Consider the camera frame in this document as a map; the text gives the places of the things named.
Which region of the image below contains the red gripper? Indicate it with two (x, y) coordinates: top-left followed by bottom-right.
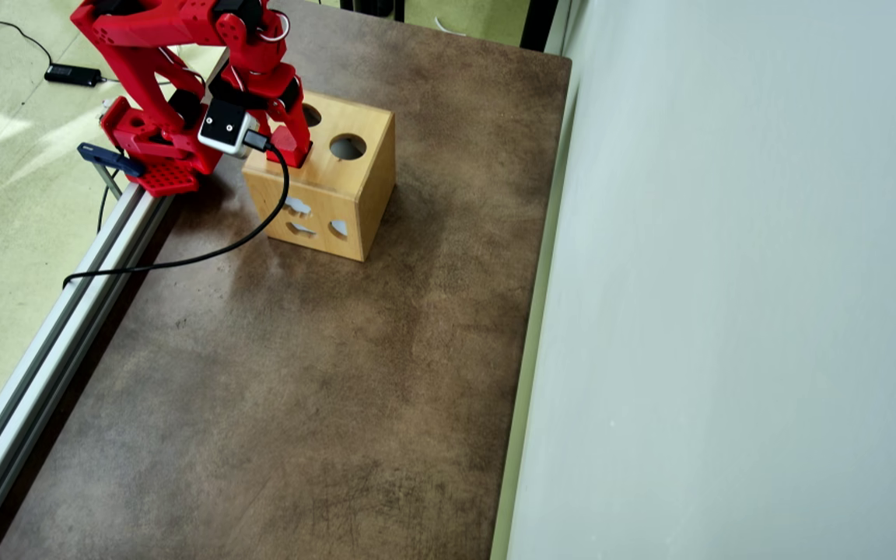
(207, 61), (314, 166)

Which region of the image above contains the wooden shape sorter box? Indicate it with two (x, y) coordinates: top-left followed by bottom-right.
(242, 92), (397, 263)

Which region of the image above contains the black furniture foot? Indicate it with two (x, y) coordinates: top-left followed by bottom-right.
(339, 0), (407, 21)

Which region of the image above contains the blue clamp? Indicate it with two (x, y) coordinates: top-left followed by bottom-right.
(77, 142), (145, 201)

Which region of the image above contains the black power adapter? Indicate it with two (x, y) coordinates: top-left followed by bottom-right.
(44, 63), (103, 88)

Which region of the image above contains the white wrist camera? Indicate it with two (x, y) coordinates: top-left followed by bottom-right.
(198, 97), (259, 156)

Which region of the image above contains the black camera cable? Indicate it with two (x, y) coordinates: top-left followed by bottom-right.
(63, 131), (291, 290)

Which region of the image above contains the black vertical post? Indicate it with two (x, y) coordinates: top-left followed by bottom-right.
(520, 0), (560, 54)

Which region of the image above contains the black floor cable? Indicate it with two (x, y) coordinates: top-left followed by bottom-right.
(0, 16), (55, 69)

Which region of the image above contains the aluminium profile rail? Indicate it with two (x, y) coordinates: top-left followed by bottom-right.
(0, 180), (177, 560)

